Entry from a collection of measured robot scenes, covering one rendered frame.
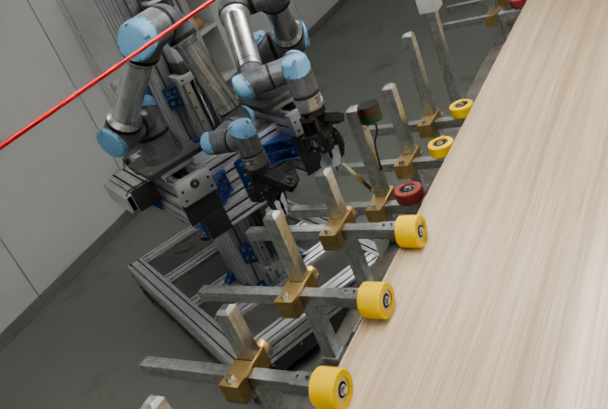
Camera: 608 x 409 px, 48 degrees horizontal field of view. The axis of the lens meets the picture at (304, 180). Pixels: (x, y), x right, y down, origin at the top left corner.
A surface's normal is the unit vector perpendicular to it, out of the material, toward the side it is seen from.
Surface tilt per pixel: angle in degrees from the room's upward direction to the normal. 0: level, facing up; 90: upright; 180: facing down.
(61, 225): 90
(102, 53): 90
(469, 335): 0
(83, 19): 90
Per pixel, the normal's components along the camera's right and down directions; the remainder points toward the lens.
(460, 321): -0.34, -0.83
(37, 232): 0.85, -0.08
